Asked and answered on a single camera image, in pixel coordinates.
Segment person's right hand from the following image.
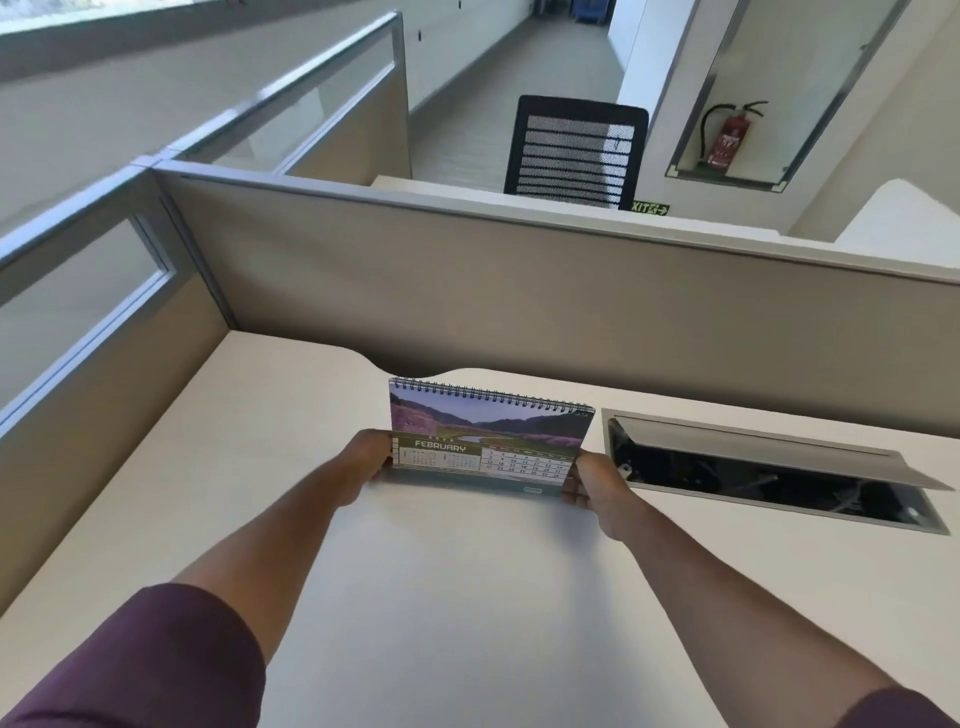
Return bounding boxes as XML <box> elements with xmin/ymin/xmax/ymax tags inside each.
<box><xmin>561</xmin><ymin>452</ymin><xmax>648</xmax><ymax>544</ymax></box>

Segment person's left hand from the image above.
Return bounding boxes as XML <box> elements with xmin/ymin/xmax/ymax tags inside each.
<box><xmin>322</xmin><ymin>429</ymin><xmax>394</xmax><ymax>510</ymax></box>

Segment spiral-bound desk calendar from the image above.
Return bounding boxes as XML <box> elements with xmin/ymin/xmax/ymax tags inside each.
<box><xmin>387</xmin><ymin>377</ymin><xmax>597</xmax><ymax>499</ymax></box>

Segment person's left forearm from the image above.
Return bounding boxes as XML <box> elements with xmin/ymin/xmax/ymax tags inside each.
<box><xmin>171</xmin><ymin>480</ymin><xmax>363</xmax><ymax>665</ymax></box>

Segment person's right forearm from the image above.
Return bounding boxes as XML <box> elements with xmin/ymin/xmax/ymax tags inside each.
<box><xmin>600</xmin><ymin>504</ymin><xmax>901</xmax><ymax>710</ymax></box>

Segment beige cubicle partition panel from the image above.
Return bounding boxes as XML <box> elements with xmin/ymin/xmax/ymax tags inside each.
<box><xmin>152</xmin><ymin>160</ymin><xmax>960</xmax><ymax>439</ymax></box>

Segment black mesh office chair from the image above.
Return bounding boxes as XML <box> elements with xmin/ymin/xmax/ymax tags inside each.
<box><xmin>503</xmin><ymin>95</ymin><xmax>651</xmax><ymax>212</ymax></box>

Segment glass-topped cubicle partition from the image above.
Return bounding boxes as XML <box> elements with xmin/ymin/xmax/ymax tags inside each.
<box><xmin>0</xmin><ymin>10</ymin><xmax>412</xmax><ymax>598</ymax></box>

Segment purple left sleeve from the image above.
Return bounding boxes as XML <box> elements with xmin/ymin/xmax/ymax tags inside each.
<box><xmin>0</xmin><ymin>583</ymin><xmax>268</xmax><ymax>728</ymax></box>

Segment purple sleeve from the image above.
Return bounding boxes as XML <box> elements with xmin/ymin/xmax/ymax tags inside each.
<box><xmin>0</xmin><ymin>583</ymin><xmax>268</xmax><ymax>728</ymax></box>
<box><xmin>836</xmin><ymin>687</ymin><xmax>958</xmax><ymax>728</ymax></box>

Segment red fire extinguisher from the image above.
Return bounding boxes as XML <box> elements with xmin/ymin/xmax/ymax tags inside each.
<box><xmin>699</xmin><ymin>101</ymin><xmax>771</xmax><ymax>174</ymax></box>

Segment purple right sleeve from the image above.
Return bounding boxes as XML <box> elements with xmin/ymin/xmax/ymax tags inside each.
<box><xmin>836</xmin><ymin>687</ymin><xmax>958</xmax><ymax>728</ymax></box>

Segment glass fire extinguisher cabinet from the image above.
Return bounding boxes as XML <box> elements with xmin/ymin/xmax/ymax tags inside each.
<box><xmin>664</xmin><ymin>0</ymin><xmax>912</xmax><ymax>193</ymax></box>

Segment grey desk cable hatch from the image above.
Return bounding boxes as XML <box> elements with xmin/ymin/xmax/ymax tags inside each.
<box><xmin>601</xmin><ymin>408</ymin><xmax>948</xmax><ymax>535</ymax></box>

